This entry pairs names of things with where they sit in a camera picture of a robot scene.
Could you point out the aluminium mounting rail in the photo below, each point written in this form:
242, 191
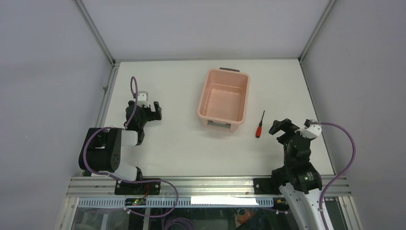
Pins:
185, 186

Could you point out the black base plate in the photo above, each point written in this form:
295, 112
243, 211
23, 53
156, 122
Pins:
131, 189
266, 186

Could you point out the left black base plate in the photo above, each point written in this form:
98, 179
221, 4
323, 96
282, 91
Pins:
131, 189

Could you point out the pink plastic bin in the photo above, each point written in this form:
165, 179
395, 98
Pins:
224, 99

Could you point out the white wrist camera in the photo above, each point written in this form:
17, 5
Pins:
142, 99
311, 130

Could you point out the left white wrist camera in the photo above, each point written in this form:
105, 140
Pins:
142, 99

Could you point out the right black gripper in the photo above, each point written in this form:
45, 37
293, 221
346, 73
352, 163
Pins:
284, 124

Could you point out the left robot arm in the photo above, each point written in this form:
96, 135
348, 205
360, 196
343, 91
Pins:
101, 151

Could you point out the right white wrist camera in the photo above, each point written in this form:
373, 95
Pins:
311, 130

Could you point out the red black screwdriver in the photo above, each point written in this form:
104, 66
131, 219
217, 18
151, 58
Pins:
259, 128

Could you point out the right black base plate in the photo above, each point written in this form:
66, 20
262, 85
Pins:
266, 186

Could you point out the white slotted cable duct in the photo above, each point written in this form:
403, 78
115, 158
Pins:
186, 202

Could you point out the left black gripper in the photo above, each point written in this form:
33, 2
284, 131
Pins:
152, 115

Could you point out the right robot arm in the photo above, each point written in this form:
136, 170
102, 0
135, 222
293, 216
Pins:
298, 180

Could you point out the orange object under table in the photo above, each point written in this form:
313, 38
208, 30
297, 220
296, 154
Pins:
242, 215

